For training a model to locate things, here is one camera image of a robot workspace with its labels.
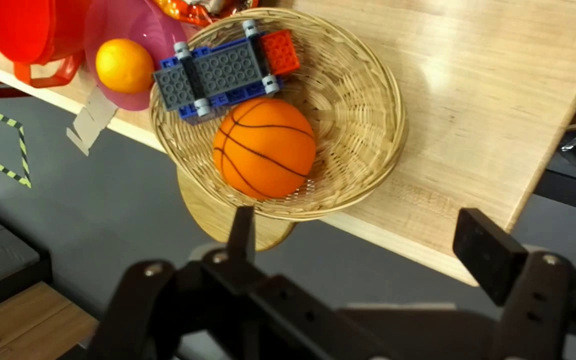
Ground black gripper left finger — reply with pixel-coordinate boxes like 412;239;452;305
226;206;256;261

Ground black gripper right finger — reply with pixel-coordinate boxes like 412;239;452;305
452;208;528;306

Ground orange basketball toy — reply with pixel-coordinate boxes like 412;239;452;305
211;99;315;201

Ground small orange ball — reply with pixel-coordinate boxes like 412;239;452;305
94;39;154;95

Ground red plastic bowl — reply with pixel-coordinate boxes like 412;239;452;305
0;0;92;88

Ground wicker basket with toys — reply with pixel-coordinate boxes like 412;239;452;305
149;8;406;223

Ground blue grey lego toy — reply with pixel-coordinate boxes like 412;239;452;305
154;20;299;125

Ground orange noodle packet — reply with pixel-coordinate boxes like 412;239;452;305
149;0;260;28

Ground pink plastic plate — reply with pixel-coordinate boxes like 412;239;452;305
83;0;193;111

